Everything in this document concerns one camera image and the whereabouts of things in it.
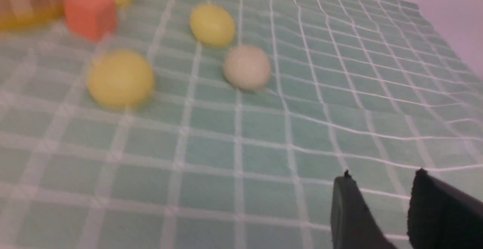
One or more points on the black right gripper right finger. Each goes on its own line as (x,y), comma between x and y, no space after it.
(441,216)

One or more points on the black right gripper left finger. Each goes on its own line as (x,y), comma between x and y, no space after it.
(352,223)

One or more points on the white bun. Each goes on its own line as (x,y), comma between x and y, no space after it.
(247,67)

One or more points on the green checkered tablecloth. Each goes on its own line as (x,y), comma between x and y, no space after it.
(361,85)

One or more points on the orange cube block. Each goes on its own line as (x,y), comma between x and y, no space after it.
(91,19)

